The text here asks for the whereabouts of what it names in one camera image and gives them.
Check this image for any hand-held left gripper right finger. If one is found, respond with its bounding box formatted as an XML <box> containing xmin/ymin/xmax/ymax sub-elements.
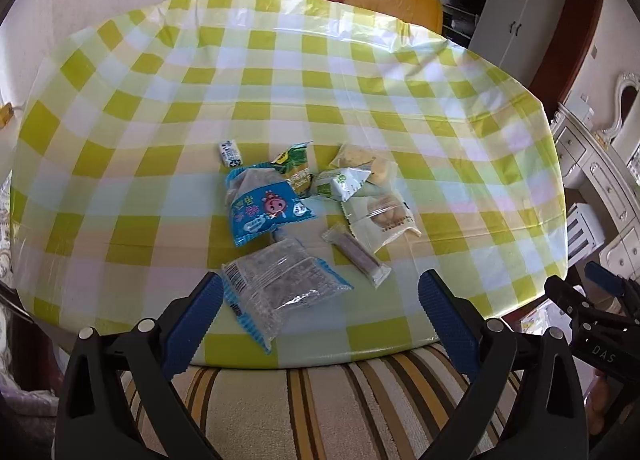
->
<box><xmin>419</xmin><ymin>270</ymin><xmax>586</xmax><ymax>460</ymax></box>

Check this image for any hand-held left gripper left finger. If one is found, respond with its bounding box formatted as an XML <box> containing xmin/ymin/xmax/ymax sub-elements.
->
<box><xmin>55</xmin><ymin>270</ymin><xmax>224</xmax><ymax>460</ymax></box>

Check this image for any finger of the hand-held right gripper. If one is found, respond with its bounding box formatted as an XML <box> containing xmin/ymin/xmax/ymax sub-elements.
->
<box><xmin>585</xmin><ymin>261</ymin><xmax>640</xmax><ymax>302</ymax></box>
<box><xmin>544</xmin><ymin>275</ymin><xmax>600</xmax><ymax>324</ymax></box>

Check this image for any clear packet with blue edges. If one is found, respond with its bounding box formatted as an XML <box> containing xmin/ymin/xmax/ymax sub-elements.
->
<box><xmin>220</xmin><ymin>237</ymin><xmax>354</xmax><ymax>354</ymax></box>

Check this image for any purple bar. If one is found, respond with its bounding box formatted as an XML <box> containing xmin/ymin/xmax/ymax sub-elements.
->
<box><xmin>321</xmin><ymin>224</ymin><xmax>391</xmax><ymax>289</ymax></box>

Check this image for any white round cookie packet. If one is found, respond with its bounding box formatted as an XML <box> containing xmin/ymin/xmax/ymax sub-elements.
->
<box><xmin>342</xmin><ymin>190</ymin><xmax>424</xmax><ymax>257</ymax></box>

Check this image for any blue cartoon snack packet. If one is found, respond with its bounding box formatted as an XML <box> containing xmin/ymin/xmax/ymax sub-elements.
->
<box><xmin>225</xmin><ymin>165</ymin><xmax>319</xmax><ymax>248</ymax></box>

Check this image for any small white blue candy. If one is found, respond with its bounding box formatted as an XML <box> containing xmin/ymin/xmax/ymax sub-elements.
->
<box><xmin>217</xmin><ymin>139</ymin><xmax>245</xmax><ymax>169</ymax></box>

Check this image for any green white snack packet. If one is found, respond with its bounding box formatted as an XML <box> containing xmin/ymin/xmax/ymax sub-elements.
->
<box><xmin>310</xmin><ymin>167</ymin><xmax>371</xmax><ymax>204</ymax></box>

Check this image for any pale cake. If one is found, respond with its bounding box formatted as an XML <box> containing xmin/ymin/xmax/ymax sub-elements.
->
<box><xmin>330</xmin><ymin>142</ymin><xmax>399</xmax><ymax>187</ymax></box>

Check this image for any small green snack packet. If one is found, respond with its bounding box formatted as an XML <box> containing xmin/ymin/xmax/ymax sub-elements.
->
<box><xmin>270</xmin><ymin>140</ymin><xmax>314</xmax><ymax>197</ymax></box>

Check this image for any white slatted rack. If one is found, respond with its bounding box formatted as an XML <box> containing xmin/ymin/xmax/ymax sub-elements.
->
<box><xmin>567</xmin><ymin>202</ymin><xmax>607</xmax><ymax>267</ymax></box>

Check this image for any white ornate dresser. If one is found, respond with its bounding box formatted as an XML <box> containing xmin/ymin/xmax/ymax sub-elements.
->
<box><xmin>550</xmin><ymin>72</ymin><xmax>640</xmax><ymax>263</ymax></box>

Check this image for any striped sofa cushion cover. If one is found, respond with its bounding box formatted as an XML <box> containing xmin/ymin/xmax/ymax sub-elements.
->
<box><xmin>120</xmin><ymin>342</ymin><xmax>531</xmax><ymax>460</ymax></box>

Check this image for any green checked plastic tablecloth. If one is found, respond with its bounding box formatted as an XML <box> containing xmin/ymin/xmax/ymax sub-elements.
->
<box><xmin>10</xmin><ymin>0</ymin><xmax>571</xmax><ymax>371</ymax></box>

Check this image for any dark wooden door frame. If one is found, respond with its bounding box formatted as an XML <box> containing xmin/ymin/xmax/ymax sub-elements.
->
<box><xmin>530</xmin><ymin>0</ymin><xmax>607</xmax><ymax>107</ymax></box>

